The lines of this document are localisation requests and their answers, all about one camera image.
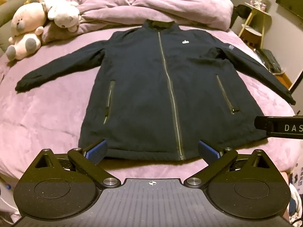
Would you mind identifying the grey purple pillow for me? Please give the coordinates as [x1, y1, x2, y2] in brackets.
[41, 21, 81, 44]

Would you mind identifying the purple bed sheet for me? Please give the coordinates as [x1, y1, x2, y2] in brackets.
[0, 25, 299, 185]

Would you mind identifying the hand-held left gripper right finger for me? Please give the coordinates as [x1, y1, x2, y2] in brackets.
[184, 139, 273, 190]

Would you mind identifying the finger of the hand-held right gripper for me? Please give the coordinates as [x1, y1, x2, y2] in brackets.
[254, 116, 270, 131]

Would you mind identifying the black bag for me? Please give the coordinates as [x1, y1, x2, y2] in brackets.
[254, 48, 282, 74]

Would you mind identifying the yellow side table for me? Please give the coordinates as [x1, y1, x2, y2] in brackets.
[238, 2, 273, 50]

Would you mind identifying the dark cloth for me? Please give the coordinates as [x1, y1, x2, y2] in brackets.
[231, 4, 249, 30]

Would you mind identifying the purple duvet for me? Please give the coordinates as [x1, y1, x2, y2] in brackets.
[69, 0, 235, 36]

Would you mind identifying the dark navy zip jacket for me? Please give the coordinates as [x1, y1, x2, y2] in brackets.
[15, 20, 296, 162]

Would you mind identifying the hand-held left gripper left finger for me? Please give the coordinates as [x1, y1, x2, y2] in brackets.
[33, 139, 122, 190]

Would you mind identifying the pink teddy bear plush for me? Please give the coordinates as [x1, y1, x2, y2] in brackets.
[6, 2, 48, 61]

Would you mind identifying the white plush toy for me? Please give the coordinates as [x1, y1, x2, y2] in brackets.
[35, 0, 81, 32]

